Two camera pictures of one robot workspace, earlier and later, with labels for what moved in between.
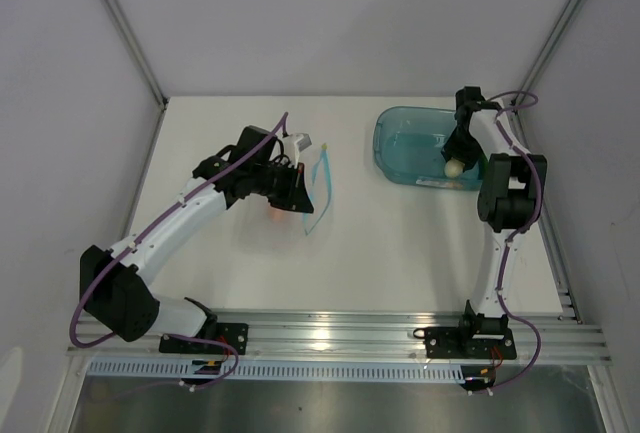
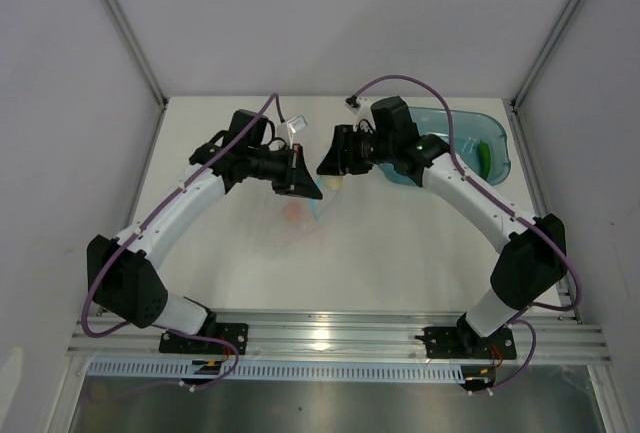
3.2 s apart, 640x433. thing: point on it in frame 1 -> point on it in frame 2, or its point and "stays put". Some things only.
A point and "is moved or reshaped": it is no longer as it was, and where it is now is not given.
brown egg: [276, 214] -> [293, 213]
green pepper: [484, 165] stays put
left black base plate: [233, 333] stays put
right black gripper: [469, 158] -> [343, 145]
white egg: [454, 168] is moved or reshaped
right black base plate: [448, 342] stays put
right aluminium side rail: [564, 292] stays put
